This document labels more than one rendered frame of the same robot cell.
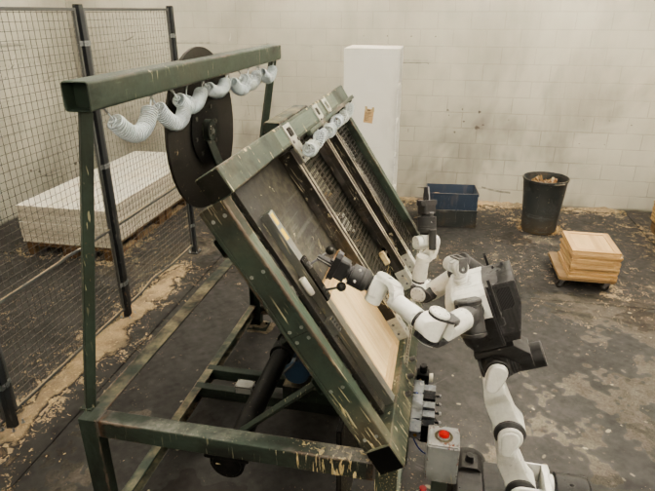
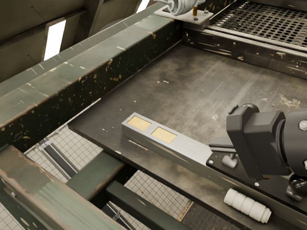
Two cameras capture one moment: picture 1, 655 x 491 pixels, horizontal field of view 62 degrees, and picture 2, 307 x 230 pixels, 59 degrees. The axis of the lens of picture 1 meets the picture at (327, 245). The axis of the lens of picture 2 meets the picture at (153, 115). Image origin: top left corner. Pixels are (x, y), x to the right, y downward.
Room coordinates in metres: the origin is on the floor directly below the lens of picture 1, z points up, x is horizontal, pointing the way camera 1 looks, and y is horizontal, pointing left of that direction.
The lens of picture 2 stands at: (1.53, -0.25, 1.64)
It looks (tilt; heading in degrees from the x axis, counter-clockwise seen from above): 2 degrees up; 41
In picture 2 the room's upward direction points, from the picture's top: 44 degrees counter-clockwise
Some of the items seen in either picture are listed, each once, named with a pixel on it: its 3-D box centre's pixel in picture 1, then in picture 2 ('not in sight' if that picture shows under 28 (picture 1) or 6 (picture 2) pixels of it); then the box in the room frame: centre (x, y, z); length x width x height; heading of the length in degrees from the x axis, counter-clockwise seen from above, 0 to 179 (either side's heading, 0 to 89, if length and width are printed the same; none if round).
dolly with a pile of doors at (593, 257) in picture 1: (582, 258); not in sight; (4.83, -2.46, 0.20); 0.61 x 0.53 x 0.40; 169
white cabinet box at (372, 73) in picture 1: (371, 140); not in sight; (6.33, -0.51, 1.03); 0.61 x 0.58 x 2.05; 169
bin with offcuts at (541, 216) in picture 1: (542, 203); not in sight; (6.14, -2.52, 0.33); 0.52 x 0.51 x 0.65; 169
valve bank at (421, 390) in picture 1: (426, 408); not in sight; (2.07, -0.46, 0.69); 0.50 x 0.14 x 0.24; 168
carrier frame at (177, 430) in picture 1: (297, 363); not in sight; (2.82, 0.18, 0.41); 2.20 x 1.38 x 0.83; 168
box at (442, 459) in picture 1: (442, 454); not in sight; (1.63, -0.44, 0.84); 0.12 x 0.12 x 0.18; 78
